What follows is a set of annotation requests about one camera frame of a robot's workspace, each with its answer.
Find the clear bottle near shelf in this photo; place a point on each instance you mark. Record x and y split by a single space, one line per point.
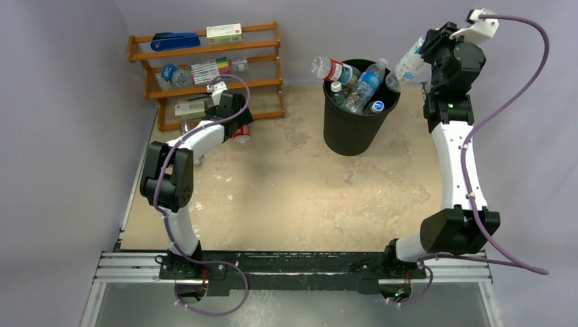
186 125

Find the white stapler on bottom shelf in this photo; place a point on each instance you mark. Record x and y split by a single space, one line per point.
193 107

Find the red label bottle red cap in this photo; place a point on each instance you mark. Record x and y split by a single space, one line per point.
242 135

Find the pack of coloured markers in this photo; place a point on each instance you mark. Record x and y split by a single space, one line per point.
203 73

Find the white and red box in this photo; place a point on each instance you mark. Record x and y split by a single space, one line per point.
224 34

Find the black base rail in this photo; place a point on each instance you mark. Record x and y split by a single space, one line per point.
366 273

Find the blue label clear bottle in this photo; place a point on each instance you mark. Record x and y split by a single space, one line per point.
367 84

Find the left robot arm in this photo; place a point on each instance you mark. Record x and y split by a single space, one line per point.
167 180

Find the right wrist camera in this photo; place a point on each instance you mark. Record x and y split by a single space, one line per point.
480 29

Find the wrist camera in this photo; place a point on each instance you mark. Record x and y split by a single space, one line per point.
480 29
216 90

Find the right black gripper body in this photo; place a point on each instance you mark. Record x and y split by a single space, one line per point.
430 41

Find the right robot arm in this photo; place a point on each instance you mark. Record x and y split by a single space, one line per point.
459 228

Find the wooden three-tier shelf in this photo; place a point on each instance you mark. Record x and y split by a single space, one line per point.
180 65

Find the dark green label water bottle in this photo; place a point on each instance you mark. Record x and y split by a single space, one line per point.
338 94

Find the small clear clip box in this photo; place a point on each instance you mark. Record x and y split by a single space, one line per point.
239 65

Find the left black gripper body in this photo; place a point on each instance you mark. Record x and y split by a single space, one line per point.
242 118

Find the black ribbed waste bin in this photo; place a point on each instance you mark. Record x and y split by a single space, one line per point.
350 134

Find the blue stapler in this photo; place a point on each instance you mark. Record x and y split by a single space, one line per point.
174 41

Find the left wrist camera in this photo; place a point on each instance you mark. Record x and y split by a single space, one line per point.
216 90

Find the white label clear bottle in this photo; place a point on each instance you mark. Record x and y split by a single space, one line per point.
408 68

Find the aluminium frame rail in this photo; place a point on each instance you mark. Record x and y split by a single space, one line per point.
127 291

